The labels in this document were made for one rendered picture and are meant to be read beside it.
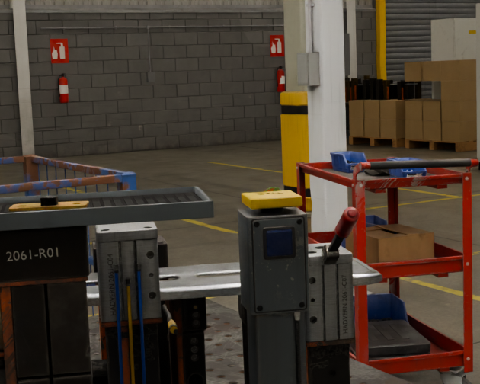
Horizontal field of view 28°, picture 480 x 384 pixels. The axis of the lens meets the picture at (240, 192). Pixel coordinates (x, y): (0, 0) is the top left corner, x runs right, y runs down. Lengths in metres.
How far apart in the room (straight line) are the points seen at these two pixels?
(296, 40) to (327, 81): 3.26
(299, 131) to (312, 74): 3.21
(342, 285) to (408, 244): 2.32
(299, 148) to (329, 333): 7.25
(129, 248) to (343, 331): 0.30
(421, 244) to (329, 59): 1.97
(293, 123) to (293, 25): 0.86
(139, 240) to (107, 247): 0.04
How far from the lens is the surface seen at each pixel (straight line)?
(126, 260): 1.21
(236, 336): 2.21
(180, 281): 1.40
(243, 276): 1.11
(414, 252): 3.60
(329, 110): 5.34
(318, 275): 1.26
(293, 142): 8.56
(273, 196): 1.08
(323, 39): 5.32
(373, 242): 3.54
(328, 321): 1.27
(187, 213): 1.01
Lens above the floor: 1.30
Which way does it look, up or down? 7 degrees down
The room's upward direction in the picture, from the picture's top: 2 degrees counter-clockwise
